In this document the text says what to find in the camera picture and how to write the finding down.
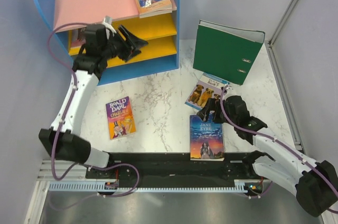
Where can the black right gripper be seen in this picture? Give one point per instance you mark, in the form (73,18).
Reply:
(213,104)

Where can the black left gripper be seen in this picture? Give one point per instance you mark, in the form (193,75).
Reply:
(136,43)

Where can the dogs Bark picture book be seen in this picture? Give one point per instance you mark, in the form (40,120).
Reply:
(208,86)

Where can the red 13-Storey Treehouse book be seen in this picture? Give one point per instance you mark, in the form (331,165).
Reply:
(152,12)

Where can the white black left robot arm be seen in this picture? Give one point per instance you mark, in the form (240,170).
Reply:
(62,139)

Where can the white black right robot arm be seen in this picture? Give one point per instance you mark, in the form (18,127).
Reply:
(313,183)

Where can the Jane Eyre blue book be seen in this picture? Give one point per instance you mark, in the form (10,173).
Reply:
(206,139)

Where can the pink book on shelf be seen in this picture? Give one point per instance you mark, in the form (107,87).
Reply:
(77,38)

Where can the green lever arch file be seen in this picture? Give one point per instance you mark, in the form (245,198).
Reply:
(226,52)

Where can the blue yellow pink bookshelf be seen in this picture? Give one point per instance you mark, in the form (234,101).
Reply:
(161,31)

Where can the Roald Dahl Charlie book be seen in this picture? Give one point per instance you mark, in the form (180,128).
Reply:
(120,118)

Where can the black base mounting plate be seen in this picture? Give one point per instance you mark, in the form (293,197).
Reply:
(177,170)

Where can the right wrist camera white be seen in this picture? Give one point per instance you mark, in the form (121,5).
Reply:
(228,90)

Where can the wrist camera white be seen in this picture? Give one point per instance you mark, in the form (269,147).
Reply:
(107,22)
(228,90)

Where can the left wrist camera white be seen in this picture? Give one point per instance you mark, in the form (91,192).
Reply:
(107,22)

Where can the light blue cable duct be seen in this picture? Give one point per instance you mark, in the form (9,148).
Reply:
(96,186)

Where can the aluminium frame rail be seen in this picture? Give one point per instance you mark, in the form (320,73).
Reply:
(283,21)

